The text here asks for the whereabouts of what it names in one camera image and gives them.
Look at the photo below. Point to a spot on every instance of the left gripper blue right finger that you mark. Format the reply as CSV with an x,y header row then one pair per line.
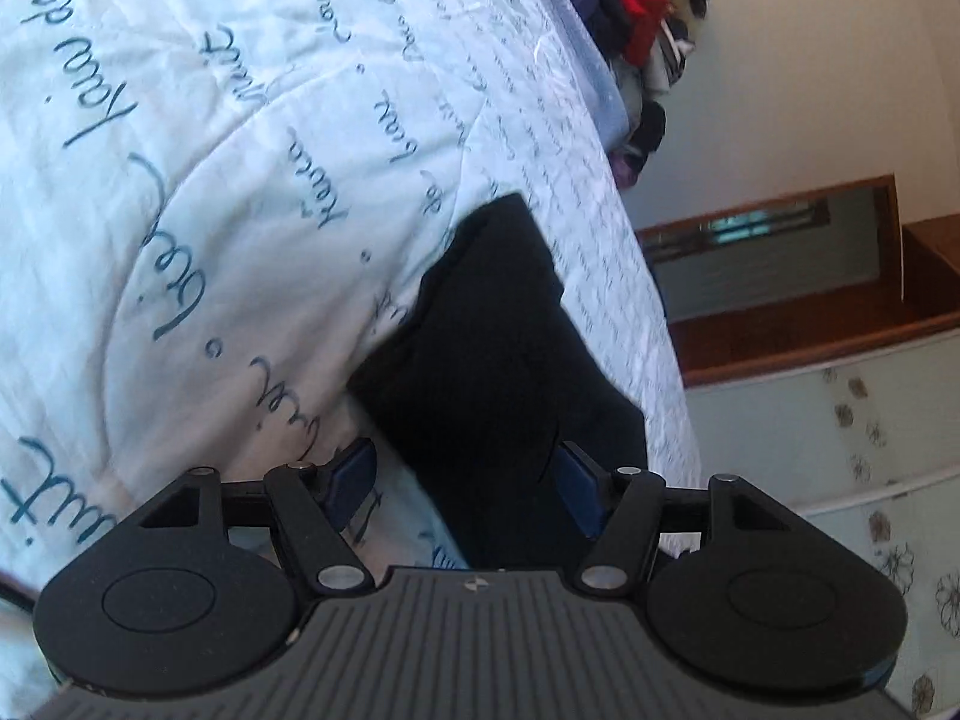
x,y
618,513

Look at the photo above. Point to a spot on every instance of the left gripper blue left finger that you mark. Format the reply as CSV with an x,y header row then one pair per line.
x,y
311,506

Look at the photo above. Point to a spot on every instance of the black pants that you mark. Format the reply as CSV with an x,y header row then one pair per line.
x,y
485,378

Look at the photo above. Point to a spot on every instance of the white script-print bed sheet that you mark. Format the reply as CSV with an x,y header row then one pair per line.
x,y
214,210

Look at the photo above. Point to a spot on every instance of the black backpack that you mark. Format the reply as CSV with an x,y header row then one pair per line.
x,y
649,133

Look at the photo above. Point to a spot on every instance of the grey garment pile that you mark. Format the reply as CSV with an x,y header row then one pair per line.
x,y
629,82

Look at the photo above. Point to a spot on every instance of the navy puffer jacket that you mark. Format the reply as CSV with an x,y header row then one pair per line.
x,y
607,23

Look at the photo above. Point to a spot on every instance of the wooden door frame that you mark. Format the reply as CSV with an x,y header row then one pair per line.
x,y
819,275

